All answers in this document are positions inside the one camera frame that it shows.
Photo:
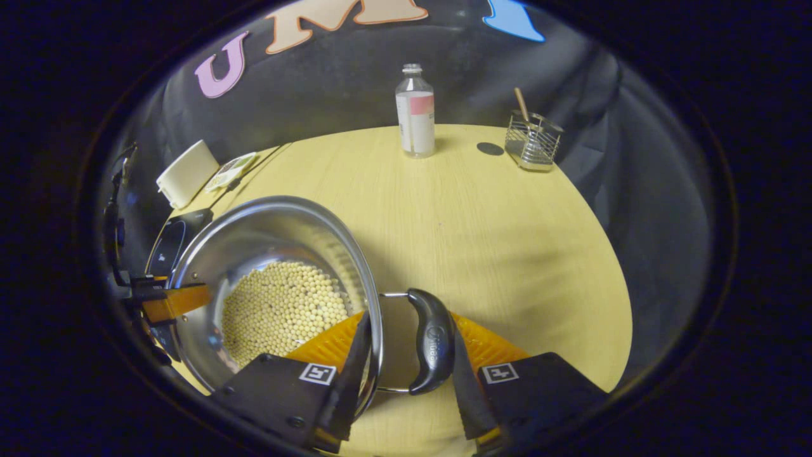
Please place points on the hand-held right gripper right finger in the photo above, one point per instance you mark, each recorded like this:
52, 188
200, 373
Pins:
469, 406

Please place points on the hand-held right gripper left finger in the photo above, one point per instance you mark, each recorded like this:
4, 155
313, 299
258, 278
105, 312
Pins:
346, 393

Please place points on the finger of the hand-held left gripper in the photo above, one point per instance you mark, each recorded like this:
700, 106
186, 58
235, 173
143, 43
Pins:
181, 299

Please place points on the black induction cooktop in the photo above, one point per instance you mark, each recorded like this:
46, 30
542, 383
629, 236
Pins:
168, 244

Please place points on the stainless steel pot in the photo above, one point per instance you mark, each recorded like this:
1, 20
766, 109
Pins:
266, 235

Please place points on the pile of yellow soybeans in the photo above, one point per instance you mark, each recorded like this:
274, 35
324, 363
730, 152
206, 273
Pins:
285, 311

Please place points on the white toaster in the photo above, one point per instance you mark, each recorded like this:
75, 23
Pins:
187, 172

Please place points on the white divided dish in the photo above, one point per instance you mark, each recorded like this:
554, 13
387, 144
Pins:
231, 170

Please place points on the small dark round disc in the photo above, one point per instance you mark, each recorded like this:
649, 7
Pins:
490, 149

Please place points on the clear bottle with pink label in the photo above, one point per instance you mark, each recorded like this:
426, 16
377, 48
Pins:
415, 120

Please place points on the wooden stick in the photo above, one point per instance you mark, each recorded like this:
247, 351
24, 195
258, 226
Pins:
521, 105

